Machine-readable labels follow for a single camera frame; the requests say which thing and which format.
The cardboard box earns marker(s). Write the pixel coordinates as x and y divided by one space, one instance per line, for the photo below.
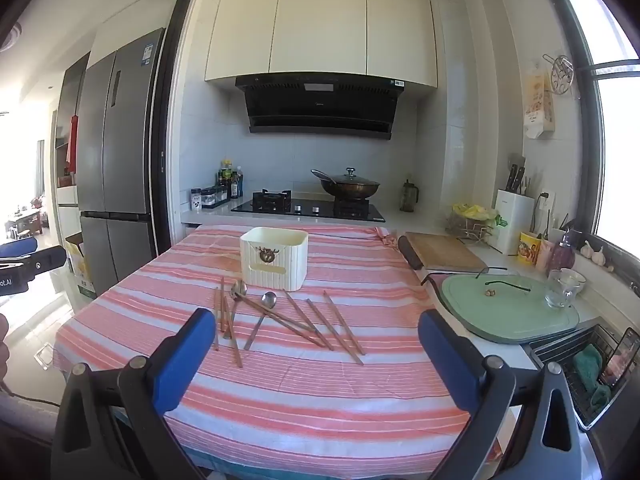
80 265

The pink striped tablecloth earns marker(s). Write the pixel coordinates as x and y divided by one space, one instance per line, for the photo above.
300 400

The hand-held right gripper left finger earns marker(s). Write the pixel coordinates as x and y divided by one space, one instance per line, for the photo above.
185 355

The green cloth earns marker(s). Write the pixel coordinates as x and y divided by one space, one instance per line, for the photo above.
590 370

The green cutting board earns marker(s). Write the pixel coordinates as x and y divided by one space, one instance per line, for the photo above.
510 315

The cream ribbed utensil holder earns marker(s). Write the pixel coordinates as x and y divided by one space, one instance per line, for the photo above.
292 272

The white wall cabinet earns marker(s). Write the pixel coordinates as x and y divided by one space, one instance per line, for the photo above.
320 25

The blue cap sauce bottle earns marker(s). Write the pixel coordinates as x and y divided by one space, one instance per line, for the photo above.
240 180

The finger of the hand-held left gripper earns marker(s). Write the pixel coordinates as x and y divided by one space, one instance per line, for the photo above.
47 259
17 250

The white label spice jar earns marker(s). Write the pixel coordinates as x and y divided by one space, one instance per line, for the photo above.
196 200

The black glass cooktop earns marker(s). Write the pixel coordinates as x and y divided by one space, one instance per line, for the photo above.
310 209

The wooden table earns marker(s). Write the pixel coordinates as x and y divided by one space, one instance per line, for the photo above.
25 222

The clear glass cup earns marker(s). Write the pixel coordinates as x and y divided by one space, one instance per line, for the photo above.
557 292

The dark sauce bottle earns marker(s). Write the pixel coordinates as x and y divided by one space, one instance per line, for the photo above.
234 187

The silver metal spoon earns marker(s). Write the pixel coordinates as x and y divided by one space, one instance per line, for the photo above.
233 298
269 299

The smartphone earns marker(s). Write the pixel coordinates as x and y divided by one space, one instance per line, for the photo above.
620 360

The yellow printed cup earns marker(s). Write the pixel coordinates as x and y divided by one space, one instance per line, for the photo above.
529 249

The pink cup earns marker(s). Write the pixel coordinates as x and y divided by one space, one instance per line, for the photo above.
545 255

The grey refrigerator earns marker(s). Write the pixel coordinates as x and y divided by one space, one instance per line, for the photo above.
125 160

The green label sauce bottle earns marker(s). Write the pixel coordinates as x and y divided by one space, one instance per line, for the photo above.
226 180

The red hanging cloth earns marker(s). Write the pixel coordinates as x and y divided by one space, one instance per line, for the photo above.
73 145

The black elongated tray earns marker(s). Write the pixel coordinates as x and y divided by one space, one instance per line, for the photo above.
410 255

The dark tall cabinet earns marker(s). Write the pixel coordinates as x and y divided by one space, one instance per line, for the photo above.
67 105

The glass wok lid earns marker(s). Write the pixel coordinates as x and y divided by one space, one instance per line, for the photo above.
352 177

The purple soap bottle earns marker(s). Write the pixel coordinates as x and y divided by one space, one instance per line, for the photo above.
565 252

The white knife block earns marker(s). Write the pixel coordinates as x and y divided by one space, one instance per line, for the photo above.
512 225

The dark wok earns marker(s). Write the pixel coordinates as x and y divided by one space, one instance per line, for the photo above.
350 190

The garlic bulb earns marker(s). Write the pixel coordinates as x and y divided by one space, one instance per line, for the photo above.
586 249
600 256

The white wall socket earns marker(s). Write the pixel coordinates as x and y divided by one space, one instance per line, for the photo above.
546 200

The wooden cutting board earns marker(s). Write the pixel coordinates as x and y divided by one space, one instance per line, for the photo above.
447 252

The dark window frame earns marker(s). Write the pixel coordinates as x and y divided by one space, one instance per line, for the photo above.
592 160

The person's left hand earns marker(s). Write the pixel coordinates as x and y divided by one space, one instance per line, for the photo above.
3 350

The black range hood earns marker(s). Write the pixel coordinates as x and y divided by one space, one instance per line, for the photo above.
320 105

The round ceiling light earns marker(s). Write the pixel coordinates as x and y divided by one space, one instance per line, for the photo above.
10 37

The bunch of wooden chopsticks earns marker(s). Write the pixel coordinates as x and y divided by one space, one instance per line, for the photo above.
334 332

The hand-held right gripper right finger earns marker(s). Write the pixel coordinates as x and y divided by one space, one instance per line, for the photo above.
445 360

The black burner grate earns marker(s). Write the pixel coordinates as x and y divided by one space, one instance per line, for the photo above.
351 207
271 201

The hanging printed paper bag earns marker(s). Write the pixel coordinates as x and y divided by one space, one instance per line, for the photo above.
539 105

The metal dish rack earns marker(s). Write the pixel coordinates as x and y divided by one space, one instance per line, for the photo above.
560 350

